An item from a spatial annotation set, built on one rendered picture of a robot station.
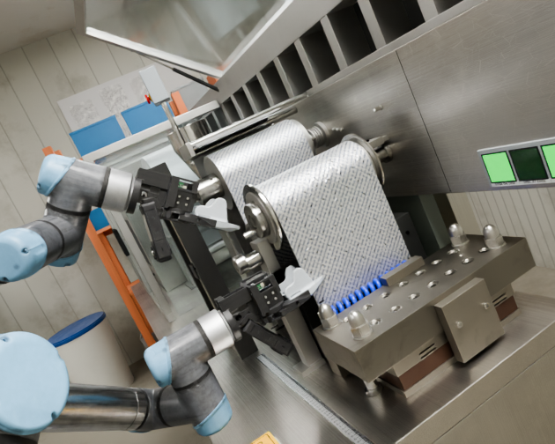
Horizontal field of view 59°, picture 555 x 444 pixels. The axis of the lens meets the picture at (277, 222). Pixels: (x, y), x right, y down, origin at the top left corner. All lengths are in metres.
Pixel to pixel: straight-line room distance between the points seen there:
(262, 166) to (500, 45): 0.60
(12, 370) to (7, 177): 4.20
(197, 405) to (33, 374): 0.36
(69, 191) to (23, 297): 3.96
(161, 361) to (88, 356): 3.37
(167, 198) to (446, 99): 0.53
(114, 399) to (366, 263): 0.54
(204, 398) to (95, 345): 3.35
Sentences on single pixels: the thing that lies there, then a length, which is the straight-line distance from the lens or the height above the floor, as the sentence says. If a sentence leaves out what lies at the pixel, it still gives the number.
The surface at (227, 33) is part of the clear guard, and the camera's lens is 1.59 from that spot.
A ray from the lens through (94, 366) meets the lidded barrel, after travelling 4.28.
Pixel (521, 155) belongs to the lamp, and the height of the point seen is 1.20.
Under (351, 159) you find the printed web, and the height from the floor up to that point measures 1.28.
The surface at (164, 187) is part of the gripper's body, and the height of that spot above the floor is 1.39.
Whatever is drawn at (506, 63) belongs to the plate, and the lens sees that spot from 0.84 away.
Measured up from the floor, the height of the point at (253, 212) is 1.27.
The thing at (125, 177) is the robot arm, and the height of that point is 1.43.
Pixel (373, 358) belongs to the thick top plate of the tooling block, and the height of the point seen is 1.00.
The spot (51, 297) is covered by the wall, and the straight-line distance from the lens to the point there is 4.82.
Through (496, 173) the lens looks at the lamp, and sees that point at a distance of 0.92.
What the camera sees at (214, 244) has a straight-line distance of 1.97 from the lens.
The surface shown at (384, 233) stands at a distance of 1.05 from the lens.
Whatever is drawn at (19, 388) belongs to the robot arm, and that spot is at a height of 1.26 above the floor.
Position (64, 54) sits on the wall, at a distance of 4.89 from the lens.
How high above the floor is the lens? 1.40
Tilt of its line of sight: 10 degrees down
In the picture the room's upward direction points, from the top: 25 degrees counter-clockwise
